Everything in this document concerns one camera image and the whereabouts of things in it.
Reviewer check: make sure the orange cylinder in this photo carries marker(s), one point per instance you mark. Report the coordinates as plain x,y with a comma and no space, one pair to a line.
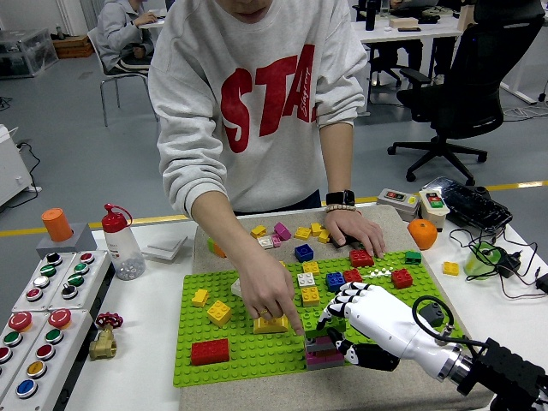
57,224

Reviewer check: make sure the grey emergency-stop button box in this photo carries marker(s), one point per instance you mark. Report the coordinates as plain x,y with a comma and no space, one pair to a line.
25,338
64,342

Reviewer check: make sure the metal frame chair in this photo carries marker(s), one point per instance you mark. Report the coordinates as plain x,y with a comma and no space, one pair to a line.
128,76

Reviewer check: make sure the person's right forearm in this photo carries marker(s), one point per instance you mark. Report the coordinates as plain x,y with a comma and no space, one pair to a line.
231,240

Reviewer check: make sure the red long brick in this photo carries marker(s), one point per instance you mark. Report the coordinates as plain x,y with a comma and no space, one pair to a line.
210,352

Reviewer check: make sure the lime green long brick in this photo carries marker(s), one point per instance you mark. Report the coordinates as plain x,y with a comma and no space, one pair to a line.
314,331

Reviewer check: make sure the black smartwatch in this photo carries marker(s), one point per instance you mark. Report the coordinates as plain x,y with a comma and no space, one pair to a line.
341,198

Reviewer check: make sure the yellow toy brick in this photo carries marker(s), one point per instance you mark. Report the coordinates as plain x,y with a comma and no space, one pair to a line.
310,296
200,297
258,231
317,229
311,268
302,233
450,268
322,236

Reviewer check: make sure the magenta long brick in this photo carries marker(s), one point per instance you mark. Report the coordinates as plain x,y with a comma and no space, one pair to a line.
317,359

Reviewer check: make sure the white switch box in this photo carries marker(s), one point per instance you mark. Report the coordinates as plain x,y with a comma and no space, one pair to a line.
434,214

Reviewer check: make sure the person's right hand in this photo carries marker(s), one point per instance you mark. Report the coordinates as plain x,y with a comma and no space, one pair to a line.
265,287

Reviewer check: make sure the black plug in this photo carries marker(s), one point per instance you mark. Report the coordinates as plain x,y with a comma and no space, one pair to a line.
543,283

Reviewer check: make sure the tiny white pieces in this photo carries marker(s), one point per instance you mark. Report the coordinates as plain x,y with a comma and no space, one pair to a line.
379,272

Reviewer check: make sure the white square panel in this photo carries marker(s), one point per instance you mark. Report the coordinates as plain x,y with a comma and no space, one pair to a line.
164,248

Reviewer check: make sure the squeeze bottle red cap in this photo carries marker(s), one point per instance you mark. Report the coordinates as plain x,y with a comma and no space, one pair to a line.
122,244

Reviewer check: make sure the black phone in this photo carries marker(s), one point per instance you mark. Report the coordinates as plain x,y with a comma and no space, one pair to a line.
410,29

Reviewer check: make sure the brass valve red handwheel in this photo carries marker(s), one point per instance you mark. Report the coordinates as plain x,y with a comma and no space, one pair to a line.
103,344

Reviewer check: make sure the small pink brick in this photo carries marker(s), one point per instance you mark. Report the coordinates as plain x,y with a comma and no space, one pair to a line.
277,241

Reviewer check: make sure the grey block base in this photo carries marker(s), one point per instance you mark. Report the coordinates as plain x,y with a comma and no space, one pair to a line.
81,244

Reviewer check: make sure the large yellow square brick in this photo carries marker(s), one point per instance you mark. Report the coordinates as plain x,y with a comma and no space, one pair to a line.
219,313

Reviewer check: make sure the yellow curved brick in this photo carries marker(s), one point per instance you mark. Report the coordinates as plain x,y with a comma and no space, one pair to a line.
274,326

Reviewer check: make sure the large orange brick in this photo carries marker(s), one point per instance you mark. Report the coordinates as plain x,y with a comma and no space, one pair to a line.
219,251

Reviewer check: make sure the blue toy brick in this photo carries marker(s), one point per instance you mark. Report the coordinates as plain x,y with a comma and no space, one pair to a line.
305,252
335,281

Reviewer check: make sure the dark green brick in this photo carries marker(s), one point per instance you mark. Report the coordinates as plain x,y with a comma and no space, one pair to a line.
413,257

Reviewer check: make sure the wooden box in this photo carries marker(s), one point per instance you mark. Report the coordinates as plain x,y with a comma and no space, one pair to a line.
402,22

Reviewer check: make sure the person's left hand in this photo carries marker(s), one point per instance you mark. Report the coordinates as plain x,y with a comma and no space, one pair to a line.
351,224

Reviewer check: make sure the grey base brick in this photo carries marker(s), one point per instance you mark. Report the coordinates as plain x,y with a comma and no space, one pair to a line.
325,366

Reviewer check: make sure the grey four-button box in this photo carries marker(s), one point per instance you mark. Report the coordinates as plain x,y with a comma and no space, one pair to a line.
85,278
43,282

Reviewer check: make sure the grey-brown mat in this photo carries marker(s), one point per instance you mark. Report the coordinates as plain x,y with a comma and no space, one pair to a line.
299,394

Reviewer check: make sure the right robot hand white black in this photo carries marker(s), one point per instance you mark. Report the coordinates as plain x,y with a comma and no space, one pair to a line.
381,321

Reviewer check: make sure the red square brick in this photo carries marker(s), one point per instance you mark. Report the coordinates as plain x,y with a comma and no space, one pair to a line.
402,279
361,258
353,276

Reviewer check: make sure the white cabinet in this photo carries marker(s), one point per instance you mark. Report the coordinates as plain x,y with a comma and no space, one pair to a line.
13,171

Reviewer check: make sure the orange fruit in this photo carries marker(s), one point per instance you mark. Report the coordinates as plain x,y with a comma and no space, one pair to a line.
423,234

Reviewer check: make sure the grey switch box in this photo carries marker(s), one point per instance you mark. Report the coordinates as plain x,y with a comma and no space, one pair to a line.
396,205

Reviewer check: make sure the black power adapter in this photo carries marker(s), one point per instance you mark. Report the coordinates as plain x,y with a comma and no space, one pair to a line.
509,263

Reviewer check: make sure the clear plastic crate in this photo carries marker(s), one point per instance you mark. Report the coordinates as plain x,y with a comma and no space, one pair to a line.
25,55

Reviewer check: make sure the black bottle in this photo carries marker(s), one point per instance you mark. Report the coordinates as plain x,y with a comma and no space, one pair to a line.
373,17

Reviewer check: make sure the black office chair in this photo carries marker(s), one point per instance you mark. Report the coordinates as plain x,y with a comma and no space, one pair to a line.
471,98

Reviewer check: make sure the wooden pallet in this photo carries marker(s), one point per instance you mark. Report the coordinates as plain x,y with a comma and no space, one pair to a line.
75,48

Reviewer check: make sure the seated person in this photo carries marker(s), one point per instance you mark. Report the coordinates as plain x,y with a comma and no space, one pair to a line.
115,38

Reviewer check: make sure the person's left forearm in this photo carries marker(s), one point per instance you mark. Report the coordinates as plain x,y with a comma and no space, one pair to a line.
339,158

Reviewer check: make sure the green baseplate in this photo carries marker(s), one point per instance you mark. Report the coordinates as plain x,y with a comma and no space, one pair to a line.
194,323

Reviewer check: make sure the dark grey slope brick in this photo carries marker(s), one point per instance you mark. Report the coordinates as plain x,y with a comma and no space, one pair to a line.
430,316

